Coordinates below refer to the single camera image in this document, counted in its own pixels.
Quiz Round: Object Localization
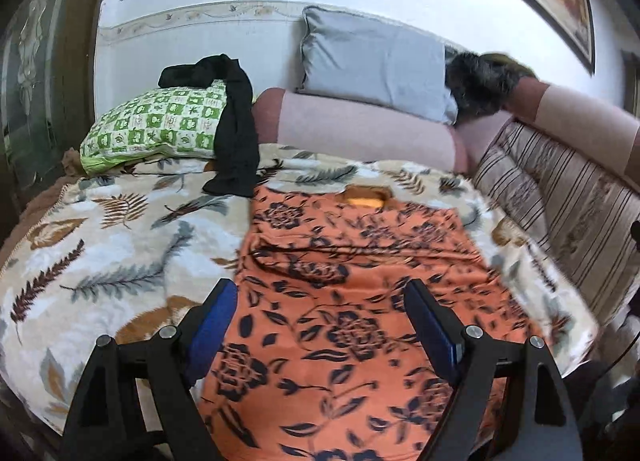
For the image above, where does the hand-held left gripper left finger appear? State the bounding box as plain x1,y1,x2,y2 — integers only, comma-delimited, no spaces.
60,278,239,461

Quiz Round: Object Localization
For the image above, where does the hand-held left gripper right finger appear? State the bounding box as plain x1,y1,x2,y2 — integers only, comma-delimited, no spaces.
402,278,584,461

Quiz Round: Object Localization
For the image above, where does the orange floral print garment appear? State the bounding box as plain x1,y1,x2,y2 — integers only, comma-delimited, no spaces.
196,183,548,461

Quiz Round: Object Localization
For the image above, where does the leaf print blanket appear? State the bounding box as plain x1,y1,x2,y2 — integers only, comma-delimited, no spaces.
0,143,601,437

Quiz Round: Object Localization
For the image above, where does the brown striped cover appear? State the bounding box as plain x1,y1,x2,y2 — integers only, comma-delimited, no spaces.
472,120,640,327

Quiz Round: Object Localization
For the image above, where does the black garment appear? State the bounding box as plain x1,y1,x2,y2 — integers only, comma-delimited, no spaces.
159,54,261,198

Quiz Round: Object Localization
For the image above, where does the green checkered pillow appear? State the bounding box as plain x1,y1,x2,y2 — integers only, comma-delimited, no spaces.
80,79,232,176

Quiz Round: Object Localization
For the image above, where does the pink bolster cushion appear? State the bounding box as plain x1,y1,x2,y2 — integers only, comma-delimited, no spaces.
502,77,640,178
250,87,469,174

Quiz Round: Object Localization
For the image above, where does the dark fur cloth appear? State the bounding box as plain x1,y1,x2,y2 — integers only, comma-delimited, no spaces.
445,52,540,122

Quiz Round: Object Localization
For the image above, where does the grey pillow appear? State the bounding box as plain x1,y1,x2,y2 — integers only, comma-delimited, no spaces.
296,6,460,124

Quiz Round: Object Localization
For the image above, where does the dark patterned glass door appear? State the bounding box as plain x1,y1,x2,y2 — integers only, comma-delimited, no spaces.
0,0,103,186

